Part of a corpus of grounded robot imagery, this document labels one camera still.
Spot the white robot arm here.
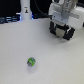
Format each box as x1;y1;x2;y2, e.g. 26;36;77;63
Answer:
49;0;84;40

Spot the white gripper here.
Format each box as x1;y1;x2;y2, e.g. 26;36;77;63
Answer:
49;3;84;40

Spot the black cable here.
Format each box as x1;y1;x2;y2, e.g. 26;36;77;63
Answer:
32;0;53;18

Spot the black kcup holder drawer box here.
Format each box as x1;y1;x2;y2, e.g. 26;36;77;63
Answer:
54;23;71;40

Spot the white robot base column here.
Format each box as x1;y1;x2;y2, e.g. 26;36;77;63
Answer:
20;0;32;20

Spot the green-lidded kcup pod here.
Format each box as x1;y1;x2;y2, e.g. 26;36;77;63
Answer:
27;57;36;66

